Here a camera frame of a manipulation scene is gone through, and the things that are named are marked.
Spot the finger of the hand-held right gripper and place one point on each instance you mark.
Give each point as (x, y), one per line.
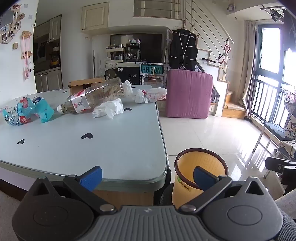
(277, 164)

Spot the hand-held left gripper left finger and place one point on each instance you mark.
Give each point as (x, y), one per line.
(91, 178)

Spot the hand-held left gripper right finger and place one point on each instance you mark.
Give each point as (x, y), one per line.
(204, 179)

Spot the yellow waste bin brown rim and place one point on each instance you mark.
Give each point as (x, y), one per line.
(185, 166)

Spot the white tissue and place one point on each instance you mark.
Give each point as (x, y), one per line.
(108, 107)
(127, 88)

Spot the clear plastic bottle red label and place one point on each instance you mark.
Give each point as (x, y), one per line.
(97, 95)

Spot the blue snack wrapper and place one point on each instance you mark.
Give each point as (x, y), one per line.
(41, 109)

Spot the brown cardboard box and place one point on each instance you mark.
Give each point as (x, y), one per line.
(78, 85)

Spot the white plastic bag red print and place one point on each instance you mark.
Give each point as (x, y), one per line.
(152, 93)

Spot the patterned blanket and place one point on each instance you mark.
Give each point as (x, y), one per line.
(288, 148)

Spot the grey fabric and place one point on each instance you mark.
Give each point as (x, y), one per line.
(288, 215)

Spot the white bench dark cushion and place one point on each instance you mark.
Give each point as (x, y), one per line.
(274, 129)

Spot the cartoon print bag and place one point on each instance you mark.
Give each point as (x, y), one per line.
(290, 127)

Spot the black balcony railing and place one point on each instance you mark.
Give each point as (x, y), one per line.
(266, 97)

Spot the wooden staircase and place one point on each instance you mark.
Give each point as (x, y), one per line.
(231, 109)

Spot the pink folded mattress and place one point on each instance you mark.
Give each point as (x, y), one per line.
(188, 92)

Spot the beige curtain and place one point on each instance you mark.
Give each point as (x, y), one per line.
(248, 62)

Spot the white patterned display cabinet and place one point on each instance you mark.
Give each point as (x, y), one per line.
(152, 81)

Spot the black chalkboard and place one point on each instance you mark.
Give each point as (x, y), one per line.
(129, 74)

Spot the teal lettered sign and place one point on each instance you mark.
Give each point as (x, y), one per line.
(151, 69)

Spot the red hooks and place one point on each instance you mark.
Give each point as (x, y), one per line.
(225, 54)

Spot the white shelf rack with bottles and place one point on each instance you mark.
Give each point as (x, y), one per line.
(115, 54)

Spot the kitchen cabinets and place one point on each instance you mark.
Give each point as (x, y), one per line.
(47, 58)

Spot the black vest white trim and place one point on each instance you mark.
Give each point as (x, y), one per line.
(182, 51)

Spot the hanging dark clothes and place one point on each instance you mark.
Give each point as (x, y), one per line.
(286, 27)

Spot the metal stair railing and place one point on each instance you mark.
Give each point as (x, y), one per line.
(208, 25)

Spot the pink wall hanging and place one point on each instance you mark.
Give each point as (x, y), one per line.
(27, 55)

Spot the cream wall cabinet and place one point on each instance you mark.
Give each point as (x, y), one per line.
(94, 17)

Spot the wall photo collage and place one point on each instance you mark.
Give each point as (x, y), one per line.
(10, 25)

